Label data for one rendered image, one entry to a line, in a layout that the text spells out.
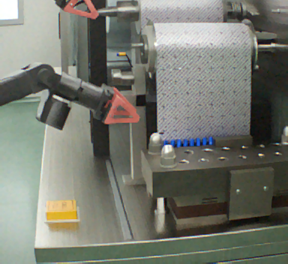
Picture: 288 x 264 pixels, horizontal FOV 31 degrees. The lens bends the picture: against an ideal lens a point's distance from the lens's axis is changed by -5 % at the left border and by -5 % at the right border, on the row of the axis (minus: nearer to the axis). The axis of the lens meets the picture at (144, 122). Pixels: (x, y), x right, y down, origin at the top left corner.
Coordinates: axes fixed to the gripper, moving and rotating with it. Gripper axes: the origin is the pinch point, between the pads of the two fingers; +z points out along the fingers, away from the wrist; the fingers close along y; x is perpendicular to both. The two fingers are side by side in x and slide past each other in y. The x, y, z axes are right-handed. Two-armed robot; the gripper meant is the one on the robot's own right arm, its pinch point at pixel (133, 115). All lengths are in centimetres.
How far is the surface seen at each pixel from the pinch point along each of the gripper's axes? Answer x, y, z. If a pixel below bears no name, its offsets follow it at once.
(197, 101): 8.9, 0.0, 12.6
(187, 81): 12.4, -0.1, 8.3
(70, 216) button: -23.9, 14.4, -6.6
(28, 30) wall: -64, -554, -51
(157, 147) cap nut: -3.0, 8.7, 6.0
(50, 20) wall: -42, -555, -30
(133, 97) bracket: 2.6, -7.1, -0.6
